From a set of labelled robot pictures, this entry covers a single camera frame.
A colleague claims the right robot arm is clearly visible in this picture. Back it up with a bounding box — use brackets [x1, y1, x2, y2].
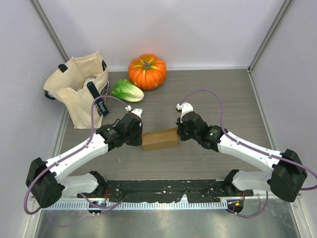
[176, 112, 308, 202]

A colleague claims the purple cable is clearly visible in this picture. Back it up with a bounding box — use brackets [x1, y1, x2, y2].
[180, 89, 317, 219]
[23, 95, 131, 216]

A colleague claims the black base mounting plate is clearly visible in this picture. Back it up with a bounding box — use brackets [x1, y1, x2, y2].
[84, 179, 254, 203]

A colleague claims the beige canvas tote bag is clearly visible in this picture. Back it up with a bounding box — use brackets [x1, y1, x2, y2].
[44, 52, 109, 129]

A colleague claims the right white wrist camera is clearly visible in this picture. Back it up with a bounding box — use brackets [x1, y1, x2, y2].
[176, 102, 193, 123]

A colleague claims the orange pumpkin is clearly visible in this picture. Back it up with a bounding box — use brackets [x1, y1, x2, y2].
[128, 54, 167, 90]

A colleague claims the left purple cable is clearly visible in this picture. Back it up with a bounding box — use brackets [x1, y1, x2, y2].
[23, 95, 131, 216]

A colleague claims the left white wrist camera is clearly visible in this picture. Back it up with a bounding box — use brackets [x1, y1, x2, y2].
[125, 105, 143, 119]

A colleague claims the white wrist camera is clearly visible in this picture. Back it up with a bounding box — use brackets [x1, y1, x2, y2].
[125, 105, 143, 119]
[176, 102, 193, 123]

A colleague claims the green lettuce head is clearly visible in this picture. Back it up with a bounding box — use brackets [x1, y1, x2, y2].
[111, 79, 144, 102]

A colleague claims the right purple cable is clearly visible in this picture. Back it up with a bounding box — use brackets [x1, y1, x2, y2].
[180, 89, 317, 219]

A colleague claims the brown cardboard paper box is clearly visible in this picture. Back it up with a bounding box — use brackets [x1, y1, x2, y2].
[142, 127, 179, 151]

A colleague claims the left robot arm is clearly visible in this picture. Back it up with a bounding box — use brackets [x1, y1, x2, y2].
[26, 109, 143, 208]

